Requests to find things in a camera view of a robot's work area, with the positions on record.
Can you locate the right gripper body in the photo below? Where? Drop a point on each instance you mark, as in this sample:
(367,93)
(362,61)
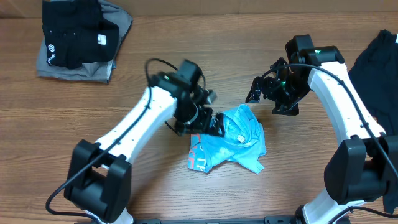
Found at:
(286,92)

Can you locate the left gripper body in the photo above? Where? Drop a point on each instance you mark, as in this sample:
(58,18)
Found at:
(195,117)

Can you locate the light blue t-shirt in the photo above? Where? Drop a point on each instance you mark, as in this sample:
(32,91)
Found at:
(243,142)

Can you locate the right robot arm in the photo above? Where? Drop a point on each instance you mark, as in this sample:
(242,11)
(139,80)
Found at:
(364,166)

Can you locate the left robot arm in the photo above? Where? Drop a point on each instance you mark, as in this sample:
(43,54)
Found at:
(100,173)

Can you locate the black garment at right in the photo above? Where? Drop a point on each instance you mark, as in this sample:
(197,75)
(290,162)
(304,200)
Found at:
(374,76)

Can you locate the grey folded garment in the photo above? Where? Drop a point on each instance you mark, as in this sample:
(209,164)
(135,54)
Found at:
(98,71)

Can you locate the black folded garment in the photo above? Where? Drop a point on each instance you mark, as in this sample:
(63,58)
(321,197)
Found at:
(76,32)

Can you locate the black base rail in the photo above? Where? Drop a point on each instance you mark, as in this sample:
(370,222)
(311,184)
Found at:
(211,221)

